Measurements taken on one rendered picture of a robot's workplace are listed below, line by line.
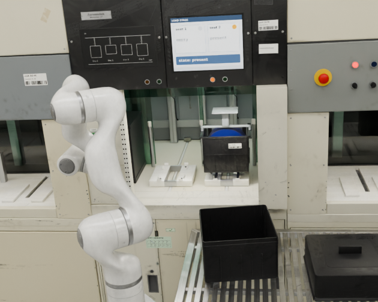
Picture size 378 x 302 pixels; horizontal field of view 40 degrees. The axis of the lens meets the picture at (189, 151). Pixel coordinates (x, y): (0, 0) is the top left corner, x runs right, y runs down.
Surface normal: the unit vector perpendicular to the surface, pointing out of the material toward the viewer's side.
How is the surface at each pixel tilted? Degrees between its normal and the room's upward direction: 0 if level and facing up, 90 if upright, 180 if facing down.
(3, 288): 90
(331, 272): 0
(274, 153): 90
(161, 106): 90
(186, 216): 90
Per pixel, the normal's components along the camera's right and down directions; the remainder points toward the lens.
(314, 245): -0.07, -0.94
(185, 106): -0.12, 0.34
